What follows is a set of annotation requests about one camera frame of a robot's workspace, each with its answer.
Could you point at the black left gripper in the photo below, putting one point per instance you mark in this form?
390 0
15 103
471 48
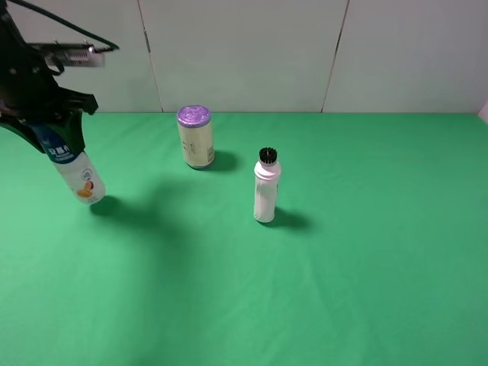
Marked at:
31 95

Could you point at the blue white yogurt bottle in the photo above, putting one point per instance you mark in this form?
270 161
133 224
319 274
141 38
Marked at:
72 163

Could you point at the purple topped cylinder roll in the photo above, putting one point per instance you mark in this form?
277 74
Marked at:
196 135

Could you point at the white bottle black brush cap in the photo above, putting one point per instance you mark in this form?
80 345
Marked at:
267 172

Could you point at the green table cloth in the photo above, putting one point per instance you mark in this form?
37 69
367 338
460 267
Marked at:
377 253

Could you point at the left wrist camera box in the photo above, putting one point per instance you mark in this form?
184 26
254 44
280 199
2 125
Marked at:
70 54

